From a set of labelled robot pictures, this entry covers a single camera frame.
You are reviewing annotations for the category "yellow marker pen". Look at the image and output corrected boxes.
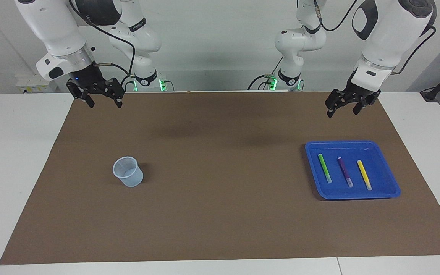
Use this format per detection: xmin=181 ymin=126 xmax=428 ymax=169
xmin=357 ymin=160 xmax=373 ymax=191

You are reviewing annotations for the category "brown table mat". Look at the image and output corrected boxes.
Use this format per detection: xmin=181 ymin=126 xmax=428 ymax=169
xmin=0 ymin=91 xmax=440 ymax=265

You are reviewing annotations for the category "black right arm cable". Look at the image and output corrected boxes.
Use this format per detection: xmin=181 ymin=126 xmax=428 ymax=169
xmin=68 ymin=0 xmax=136 ymax=86

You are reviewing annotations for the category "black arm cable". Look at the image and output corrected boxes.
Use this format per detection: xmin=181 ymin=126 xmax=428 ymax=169
xmin=314 ymin=0 xmax=437 ymax=75
xmin=68 ymin=0 xmax=136 ymax=86

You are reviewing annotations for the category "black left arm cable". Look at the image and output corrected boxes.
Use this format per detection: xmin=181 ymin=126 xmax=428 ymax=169
xmin=314 ymin=0 xmax=437 ymax=75

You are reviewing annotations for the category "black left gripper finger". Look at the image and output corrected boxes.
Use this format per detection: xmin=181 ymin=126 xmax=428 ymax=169
xmin=353 ymin=90 xmax=382 ymax=115
xmin=325 ymin=89 xmax=349 ymax=118

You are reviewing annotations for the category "translucent plastic cup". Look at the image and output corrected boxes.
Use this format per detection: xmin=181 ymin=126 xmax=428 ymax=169
xmin=112 ymin=156 xmax=144 ymax=188

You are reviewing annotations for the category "purple marker pen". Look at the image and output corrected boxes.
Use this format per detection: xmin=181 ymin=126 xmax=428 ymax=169
xmin=337 ymin=157 xmax=354 ymax=188

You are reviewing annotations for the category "black base power cable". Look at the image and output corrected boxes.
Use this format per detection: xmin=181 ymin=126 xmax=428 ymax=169
xmin=247 ymin=75 xmax=270 ymax=91
xmin=120 ymin=74 xmax=136 ymax=92

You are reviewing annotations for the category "green marker pen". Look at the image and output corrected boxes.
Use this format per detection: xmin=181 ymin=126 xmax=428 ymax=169
xmin=318 ymin=154 xmax=332 ymax=183

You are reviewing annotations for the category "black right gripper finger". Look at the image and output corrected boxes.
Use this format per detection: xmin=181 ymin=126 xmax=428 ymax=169
xmin=104 ymin=78 xmax=125 ymax=108
xmin=66 ymin=79 xmax=95 ymax=108

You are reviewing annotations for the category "blue plastic tray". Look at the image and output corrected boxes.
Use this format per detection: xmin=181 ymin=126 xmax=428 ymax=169
xmin=305 ymin=140 xmax=401 ymax=201

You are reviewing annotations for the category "white socket box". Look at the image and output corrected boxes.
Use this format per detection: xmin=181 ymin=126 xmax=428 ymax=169
xmin=16 ymin=74 xmax=58 ymax=94

